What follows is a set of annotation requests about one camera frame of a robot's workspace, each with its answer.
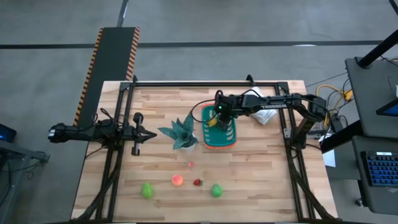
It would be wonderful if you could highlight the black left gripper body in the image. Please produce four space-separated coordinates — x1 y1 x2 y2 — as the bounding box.
124 112 144 156

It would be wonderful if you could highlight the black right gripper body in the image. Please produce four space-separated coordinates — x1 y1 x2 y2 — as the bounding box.
213 93 246 124

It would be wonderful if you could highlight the teal basket with orange handle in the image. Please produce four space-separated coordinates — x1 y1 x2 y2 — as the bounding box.
201 103 238 151

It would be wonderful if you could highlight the snake plant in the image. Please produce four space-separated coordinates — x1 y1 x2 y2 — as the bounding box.
157 110 200 153

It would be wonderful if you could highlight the large green toy fruit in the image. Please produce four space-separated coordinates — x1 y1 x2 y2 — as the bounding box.
141 182 154 200

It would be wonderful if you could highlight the small green toy fruit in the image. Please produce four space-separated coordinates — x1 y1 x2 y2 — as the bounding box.
211 183 223 198

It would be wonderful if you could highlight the folded white cloth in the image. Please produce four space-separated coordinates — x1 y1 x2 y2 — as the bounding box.
248 86 277 126

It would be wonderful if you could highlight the black ramp with hazard stripes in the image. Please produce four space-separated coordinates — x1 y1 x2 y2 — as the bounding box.
73 27 140 127

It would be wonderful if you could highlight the black support bar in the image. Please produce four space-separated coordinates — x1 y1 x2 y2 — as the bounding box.
319 120 362 154

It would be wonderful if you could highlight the grey metal stand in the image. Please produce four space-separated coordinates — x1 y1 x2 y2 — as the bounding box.
0 139 50 224

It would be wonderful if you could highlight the black device with blue light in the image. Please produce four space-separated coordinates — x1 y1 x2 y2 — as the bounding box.
0 123 18 144

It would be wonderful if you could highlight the grey work cart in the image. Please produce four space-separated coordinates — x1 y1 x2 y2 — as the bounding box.
344 57 398 139

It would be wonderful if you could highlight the black pole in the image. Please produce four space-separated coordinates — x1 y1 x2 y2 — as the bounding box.
357 29 398 68

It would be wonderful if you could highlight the backlit black keyboard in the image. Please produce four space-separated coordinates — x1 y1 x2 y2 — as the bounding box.
360 151 398 188

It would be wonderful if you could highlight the tablet with blue screen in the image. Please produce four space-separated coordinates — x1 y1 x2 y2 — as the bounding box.
375 98 398 118

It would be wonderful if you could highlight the grey keyboard desk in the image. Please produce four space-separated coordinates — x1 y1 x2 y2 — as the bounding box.
351 135 398 216

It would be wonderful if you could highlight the black aluminium table frame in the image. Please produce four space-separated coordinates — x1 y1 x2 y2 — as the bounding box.
70 74 343 224

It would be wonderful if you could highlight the yellow cable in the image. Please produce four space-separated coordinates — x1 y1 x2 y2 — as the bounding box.
315 84 354 125

